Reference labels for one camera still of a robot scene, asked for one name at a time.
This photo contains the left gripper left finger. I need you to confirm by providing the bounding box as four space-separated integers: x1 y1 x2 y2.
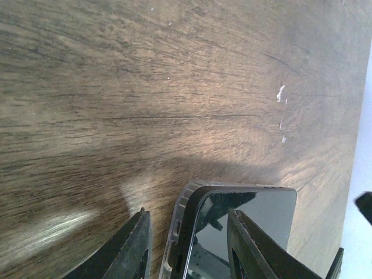
65 208 152 278

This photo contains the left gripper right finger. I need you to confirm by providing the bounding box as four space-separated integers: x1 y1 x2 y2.
227 209 320 278

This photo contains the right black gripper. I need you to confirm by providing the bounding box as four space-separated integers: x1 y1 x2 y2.
326 191 371 279

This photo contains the clear magsafe phone case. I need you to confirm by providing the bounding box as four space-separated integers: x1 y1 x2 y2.
156 180 297 279

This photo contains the black phone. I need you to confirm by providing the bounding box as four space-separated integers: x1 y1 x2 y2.
171 185 298 279

